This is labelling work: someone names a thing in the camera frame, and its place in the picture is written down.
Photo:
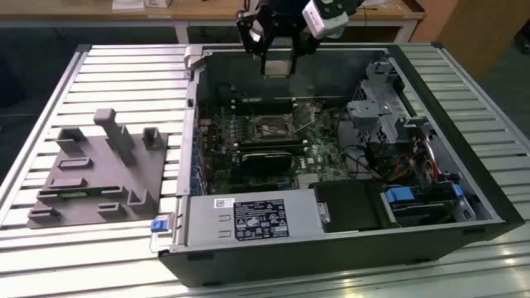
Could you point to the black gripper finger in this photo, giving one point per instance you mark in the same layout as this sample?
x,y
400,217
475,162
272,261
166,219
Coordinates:
x,y
256,40
305,43

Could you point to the silver CPU plate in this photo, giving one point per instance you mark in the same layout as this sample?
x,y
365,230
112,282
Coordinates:
x,y
277,68

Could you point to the CPU socket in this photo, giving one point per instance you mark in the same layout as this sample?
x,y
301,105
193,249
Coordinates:
x,y
264,122

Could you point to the gray metal drive cage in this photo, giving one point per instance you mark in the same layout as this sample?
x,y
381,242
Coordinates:
x,y
372,93

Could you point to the white box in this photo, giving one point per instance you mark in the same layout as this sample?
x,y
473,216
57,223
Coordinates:
x,y
128,6
157,3

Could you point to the green RAM stick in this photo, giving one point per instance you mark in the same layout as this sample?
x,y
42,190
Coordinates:
x,y
268,144

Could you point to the green motherboard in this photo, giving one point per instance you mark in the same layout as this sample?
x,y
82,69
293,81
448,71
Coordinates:
x,y
323,155

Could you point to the black graphics card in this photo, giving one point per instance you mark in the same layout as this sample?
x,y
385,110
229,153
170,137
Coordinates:
x,y
264,161

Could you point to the wooden cabinet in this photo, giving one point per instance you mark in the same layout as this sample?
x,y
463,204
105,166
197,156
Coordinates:
x,y
475,31

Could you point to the small silver heatsink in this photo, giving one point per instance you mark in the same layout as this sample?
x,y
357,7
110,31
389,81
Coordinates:
x,y
308,180

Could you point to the wooden desk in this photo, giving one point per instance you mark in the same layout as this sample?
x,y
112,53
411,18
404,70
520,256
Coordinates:
x,y
61,12

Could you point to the black office chair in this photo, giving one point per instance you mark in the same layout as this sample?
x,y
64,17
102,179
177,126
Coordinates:
x,y
522,40

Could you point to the black plastic shroud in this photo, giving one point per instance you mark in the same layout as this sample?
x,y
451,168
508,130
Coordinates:
x,y
351,205

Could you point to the blue disk carrier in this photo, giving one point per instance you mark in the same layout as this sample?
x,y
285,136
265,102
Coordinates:
x,y
396,195

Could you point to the gray parts rack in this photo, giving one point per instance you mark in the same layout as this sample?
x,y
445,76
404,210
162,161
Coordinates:
x,y
102,174

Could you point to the blue plastic clip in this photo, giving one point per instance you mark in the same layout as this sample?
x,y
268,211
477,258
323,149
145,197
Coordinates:
x,y
456,191

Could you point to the silver power supply unit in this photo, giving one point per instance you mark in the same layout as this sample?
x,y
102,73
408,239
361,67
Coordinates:
x,y
206,223

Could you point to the blue case latch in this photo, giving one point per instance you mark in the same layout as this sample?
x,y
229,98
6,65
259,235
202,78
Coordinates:
x,y
158,225

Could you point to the black PC case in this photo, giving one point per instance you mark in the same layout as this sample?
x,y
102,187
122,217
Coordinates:
x,y
289,267

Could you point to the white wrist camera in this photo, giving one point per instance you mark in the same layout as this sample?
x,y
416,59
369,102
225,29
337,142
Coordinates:
x,y
320,18

